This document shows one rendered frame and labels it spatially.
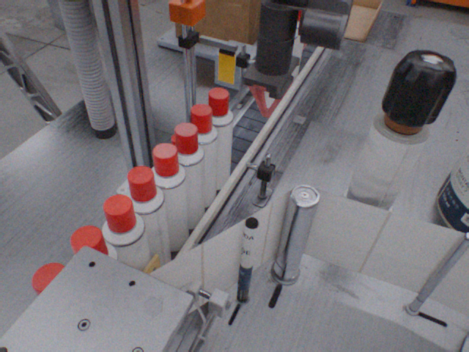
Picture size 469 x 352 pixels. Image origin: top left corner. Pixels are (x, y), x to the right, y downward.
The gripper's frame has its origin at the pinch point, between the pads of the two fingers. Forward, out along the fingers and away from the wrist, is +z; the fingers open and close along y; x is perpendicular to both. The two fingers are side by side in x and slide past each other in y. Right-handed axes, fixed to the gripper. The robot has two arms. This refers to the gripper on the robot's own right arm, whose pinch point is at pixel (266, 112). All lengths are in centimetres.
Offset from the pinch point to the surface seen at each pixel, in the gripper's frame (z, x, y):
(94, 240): -6.8, 5.2, -38.8
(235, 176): 10.3, 2.1, -7.7
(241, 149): 13.9, 5.5, 3.3
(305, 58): 14, 5, 48
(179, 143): -5.3, 6.1, -19.6
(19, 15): 102, 270, 164
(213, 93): -6.7, 6.6, -8.1
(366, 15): 19, -4, 99
